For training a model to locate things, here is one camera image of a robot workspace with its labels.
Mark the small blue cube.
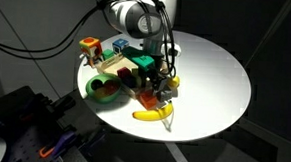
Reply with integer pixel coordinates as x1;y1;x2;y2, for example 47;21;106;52
122;74;139;90

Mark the blue number cube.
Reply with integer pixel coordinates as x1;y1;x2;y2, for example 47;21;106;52
111;37;130;55

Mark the pink cube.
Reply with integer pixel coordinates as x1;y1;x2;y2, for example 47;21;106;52
117;66;133;80

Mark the dark green cube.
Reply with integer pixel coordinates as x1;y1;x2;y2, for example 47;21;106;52
101;48;117;61

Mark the wooden tray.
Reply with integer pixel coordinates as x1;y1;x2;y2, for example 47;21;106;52
94;50;162;102

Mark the white table leg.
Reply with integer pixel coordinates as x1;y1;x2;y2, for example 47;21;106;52
163;141;193;162

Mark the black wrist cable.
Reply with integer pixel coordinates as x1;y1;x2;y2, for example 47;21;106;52
151;0;182;81

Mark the dark perforated mounting board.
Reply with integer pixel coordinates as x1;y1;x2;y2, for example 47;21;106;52
0;119;68;162

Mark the dark plum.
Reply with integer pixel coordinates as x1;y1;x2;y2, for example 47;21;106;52
90;79;104;92

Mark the multicolour cube toy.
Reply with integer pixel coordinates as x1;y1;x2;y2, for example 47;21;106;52
77;35;105;69

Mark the black hanging cable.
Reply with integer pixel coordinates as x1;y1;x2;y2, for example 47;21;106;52
0;0;108;65
0;0;108;58

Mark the orange cube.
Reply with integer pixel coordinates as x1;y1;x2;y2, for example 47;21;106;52
138;89;160;112

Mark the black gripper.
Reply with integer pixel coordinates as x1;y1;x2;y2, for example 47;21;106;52
147;55;175;95

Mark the red tomato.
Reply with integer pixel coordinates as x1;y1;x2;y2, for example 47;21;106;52
103;80;121;95

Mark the green bowl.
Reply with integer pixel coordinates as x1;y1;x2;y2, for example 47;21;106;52
84;71;124;106

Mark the yellow banana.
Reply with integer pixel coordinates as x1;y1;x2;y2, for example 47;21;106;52
131;99;174;123

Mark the purple clamp orange tip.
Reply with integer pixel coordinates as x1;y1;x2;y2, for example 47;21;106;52
37;129;80;161

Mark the yellow fruit in bowl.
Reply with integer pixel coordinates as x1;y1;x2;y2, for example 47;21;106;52
93;87;110;100

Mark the teal camera mount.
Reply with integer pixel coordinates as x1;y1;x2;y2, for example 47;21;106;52
120;45;157;72

